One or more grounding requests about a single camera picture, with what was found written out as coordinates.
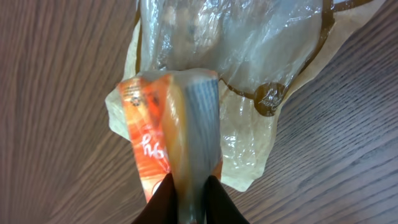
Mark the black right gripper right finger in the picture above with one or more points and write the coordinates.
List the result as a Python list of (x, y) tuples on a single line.
[(219, 208)]

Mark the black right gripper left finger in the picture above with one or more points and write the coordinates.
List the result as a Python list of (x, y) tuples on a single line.
[(162, 208)]

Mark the orange small box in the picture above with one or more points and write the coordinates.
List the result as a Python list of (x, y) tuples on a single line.
[(173, 122)]

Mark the beige plastic pouch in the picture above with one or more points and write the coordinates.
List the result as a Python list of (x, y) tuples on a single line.
[(261, 51)]

